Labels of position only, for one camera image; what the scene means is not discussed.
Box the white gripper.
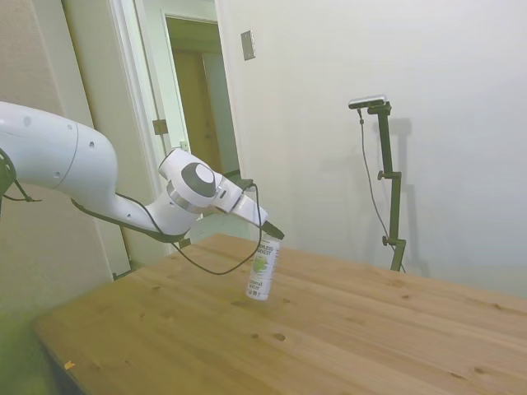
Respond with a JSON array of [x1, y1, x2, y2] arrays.
[[231, 193, 287, 240]]

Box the coconut water bottle green cap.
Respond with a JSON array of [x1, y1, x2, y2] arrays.
[[245, 233, 282, 304]]

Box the brown wooden door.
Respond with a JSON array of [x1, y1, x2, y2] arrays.
[[171, 48, 226, 176]]

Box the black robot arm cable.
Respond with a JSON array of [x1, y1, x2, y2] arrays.
[[0, 147, 268, 277]]

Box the black camera stand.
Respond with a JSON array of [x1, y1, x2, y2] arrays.
[[365, 102, 408, 272]]

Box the grey exterior camera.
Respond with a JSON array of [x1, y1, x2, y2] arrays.
[[347, 93, 389, 111]]

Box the white door frame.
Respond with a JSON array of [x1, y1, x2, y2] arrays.
[[110, 0, 242, 281]]

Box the grey wall switch plate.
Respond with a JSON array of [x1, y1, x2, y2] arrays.
[[240, 29, 258, 63]]

